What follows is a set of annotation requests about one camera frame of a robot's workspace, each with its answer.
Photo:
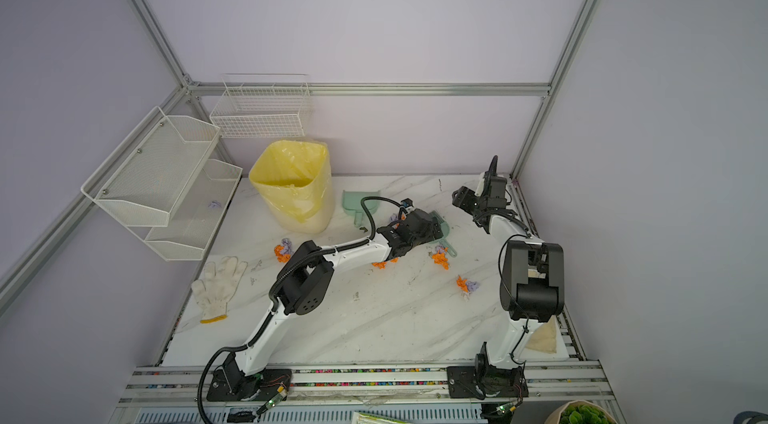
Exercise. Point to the beige cloth rag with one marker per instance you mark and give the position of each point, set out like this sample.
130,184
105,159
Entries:
544,338

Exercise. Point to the orange scraps centre cluster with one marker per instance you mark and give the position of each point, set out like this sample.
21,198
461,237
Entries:
384,264

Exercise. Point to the white wire basket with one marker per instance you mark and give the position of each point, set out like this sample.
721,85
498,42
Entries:
263,106

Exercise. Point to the orange paper scrap near bin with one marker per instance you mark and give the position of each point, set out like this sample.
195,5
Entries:
280,257

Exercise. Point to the cream trash bin yellow liner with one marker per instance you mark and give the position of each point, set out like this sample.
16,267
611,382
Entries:
294,179

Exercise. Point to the orange purple scraps front right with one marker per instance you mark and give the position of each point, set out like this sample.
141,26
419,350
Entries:
466,286

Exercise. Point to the green plant in pot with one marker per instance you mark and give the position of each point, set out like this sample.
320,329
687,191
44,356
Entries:
580,412

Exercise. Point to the aluminium front rail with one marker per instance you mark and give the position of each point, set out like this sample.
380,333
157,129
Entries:
417,393

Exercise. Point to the white cotton work glove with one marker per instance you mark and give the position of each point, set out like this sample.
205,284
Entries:
216,287

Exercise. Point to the orange purple scraps right cluster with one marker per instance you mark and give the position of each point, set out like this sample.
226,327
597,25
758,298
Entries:
439,257

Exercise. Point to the white mesh shelf lower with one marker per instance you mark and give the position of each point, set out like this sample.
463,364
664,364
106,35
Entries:
193,226

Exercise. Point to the white mesh shelf upper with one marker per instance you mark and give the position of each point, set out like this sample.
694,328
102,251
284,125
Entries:
143,183

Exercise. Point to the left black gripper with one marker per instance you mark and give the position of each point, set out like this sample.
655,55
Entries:
430,234

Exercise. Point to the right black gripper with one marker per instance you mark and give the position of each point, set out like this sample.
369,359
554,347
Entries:
463,197

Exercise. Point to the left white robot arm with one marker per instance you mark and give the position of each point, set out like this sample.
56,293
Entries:
302,284

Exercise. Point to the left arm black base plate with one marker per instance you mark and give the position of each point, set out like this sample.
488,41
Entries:
246,385

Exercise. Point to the purple paper scrap near bin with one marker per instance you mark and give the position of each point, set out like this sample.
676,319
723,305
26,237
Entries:
286,246

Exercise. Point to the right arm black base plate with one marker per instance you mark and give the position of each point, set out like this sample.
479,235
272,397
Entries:
483,380

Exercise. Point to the green hand brush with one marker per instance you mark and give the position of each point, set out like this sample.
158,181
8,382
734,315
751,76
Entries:
442,243

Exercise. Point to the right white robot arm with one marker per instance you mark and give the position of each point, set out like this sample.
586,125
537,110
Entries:
531,289

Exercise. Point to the white mesh shelf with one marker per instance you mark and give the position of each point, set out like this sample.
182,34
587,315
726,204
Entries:
143,183
193,226

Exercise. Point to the green plastic dustpan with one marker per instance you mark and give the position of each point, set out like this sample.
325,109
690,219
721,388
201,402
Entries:
352,206

